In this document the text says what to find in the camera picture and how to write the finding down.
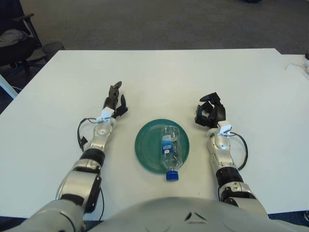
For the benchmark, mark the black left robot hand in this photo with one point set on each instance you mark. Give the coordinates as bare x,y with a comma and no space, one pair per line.
111,102

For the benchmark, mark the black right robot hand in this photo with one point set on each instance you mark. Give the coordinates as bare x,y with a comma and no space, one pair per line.
219,113

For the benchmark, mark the clear bottle with blue cap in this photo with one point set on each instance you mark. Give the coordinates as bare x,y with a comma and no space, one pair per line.
170,149

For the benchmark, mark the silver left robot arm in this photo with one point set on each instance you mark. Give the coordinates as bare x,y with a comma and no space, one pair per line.
77,181

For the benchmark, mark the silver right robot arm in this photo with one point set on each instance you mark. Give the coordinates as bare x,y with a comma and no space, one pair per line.
222,152

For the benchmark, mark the green round plate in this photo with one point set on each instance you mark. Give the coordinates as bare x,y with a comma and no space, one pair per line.
147,147

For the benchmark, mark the black mesh wastebasket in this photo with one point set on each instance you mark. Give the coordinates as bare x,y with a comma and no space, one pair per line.
53,49

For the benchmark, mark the white table leg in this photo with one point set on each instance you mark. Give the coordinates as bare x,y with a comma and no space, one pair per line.
8,85

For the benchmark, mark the black office chair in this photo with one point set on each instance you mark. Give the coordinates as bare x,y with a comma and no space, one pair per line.
14,53

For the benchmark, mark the silver robot torso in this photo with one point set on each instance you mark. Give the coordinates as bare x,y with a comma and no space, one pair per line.
181,217

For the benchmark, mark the grey cloth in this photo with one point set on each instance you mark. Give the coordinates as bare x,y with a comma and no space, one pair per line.
10,37

